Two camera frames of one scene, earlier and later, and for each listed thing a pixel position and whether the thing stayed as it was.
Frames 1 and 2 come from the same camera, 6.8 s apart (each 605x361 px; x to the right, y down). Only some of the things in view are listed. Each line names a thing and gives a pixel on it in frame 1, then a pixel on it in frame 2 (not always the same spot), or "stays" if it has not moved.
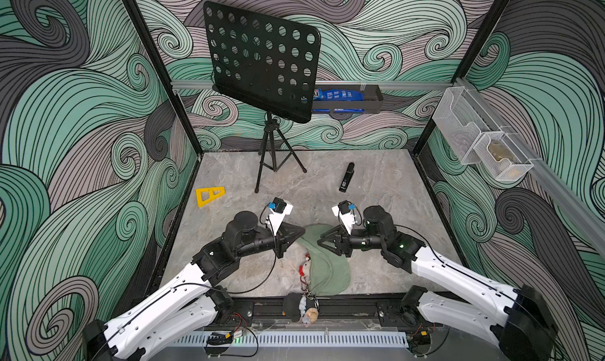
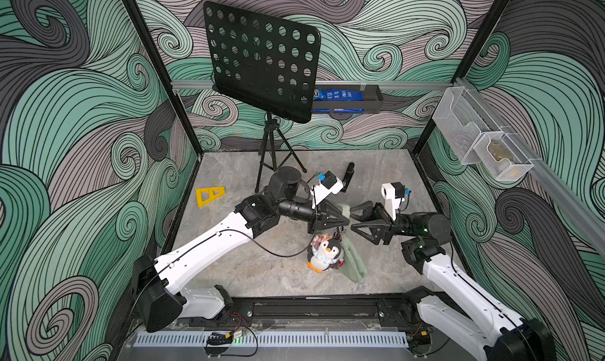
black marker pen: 348,175 stays
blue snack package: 337,94 stays
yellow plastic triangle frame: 205,195 stays
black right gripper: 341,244 → 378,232
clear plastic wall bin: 479,136 stays
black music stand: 266,64 stays
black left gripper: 284,236 → 318,215
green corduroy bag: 330,272 → 354,268
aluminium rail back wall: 191,83 stays
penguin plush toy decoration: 309,305 → 326,251
